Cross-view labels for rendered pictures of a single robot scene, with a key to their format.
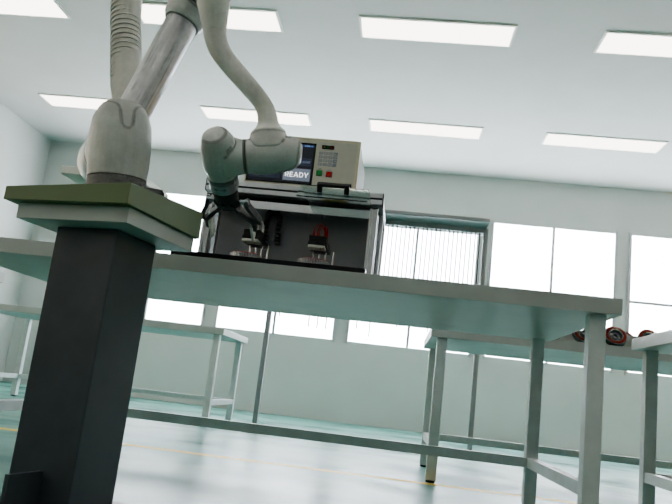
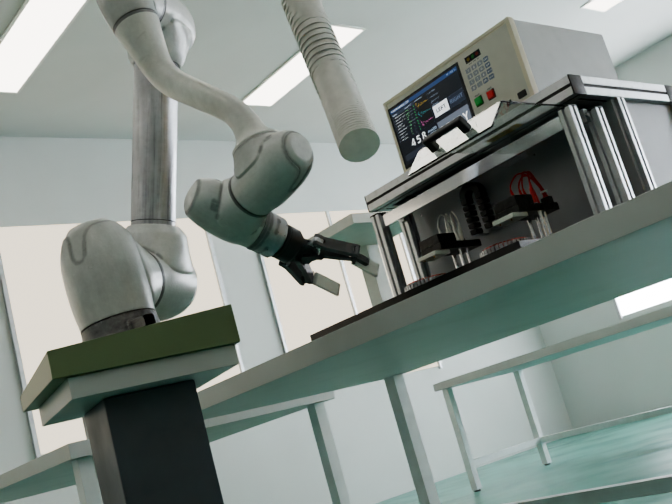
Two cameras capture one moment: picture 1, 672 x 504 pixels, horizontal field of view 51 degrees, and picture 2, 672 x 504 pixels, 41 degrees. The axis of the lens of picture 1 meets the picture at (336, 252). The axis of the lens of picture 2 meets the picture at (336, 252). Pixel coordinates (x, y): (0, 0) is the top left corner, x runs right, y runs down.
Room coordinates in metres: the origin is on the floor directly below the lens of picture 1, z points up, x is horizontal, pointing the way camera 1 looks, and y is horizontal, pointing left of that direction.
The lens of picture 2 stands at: (0.79, -0.91, 0.50)
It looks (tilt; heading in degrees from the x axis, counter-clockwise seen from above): 12 degrees up; 42
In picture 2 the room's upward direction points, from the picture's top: 16 degrees counter-clockwise
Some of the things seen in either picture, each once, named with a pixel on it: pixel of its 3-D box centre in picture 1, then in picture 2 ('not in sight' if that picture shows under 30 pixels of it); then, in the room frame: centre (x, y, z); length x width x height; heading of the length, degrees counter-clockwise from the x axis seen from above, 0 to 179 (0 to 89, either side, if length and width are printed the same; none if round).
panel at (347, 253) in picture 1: (293, 244); (519, 216); (2.69, 0.17, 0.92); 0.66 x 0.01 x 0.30; 84
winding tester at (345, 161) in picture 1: (308, 178); (503, 104); (2.75, 0.15, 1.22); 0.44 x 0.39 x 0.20; 84
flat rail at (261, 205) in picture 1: (291, 208); (465, 176); (2.53, 0.19, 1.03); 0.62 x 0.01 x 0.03; 84
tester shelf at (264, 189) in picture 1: (301, 206); (514, 151); (2.75, 0.16, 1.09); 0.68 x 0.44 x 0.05; 84
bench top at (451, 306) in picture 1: (286, 293); (542, 293); (2.68, 0.17, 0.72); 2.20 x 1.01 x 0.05; 84
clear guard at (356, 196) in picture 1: (336, 203); (494, 140); (2.42, 0.02, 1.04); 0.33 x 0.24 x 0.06; 174
